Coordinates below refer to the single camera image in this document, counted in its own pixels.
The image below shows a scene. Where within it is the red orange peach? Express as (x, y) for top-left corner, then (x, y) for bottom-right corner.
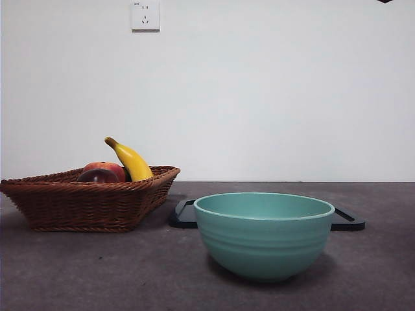
(82, 161), (126, 183)

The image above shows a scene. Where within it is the dark red plum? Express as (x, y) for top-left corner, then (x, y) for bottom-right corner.
(77, 168), (119, 183)

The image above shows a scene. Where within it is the teal ribbed bowl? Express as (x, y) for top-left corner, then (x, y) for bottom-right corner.
(193, 191), (335, 283)

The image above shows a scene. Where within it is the dark rectangular tray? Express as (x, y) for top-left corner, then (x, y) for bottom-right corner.
(168, 199), (366, 231)

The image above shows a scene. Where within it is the brown wicker basket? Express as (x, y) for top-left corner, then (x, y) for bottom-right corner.
(0, 165), (182, 233)

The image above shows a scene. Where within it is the white wall socket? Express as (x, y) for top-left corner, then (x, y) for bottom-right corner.
(131, 0), (161, 32)

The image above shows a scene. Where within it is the yellow banana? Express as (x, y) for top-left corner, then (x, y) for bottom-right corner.
(104, 136), (154, 182)

